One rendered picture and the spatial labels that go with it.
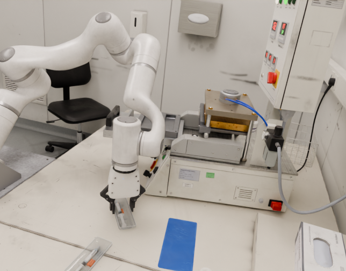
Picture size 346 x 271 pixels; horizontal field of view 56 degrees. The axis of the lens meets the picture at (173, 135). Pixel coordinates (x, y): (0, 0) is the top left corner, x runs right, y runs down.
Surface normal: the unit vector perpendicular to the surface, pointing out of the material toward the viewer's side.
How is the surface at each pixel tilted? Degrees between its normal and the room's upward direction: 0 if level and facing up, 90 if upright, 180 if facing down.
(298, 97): 90
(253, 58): 90
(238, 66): 90
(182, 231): 0
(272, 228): 0
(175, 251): 0
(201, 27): 90
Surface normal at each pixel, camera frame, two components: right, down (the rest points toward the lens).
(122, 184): 0.33, 0.40
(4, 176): 0.95, 0.22
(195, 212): 0.11, -0.91
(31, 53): 0.22, -0.43
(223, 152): -0.08, 0.38
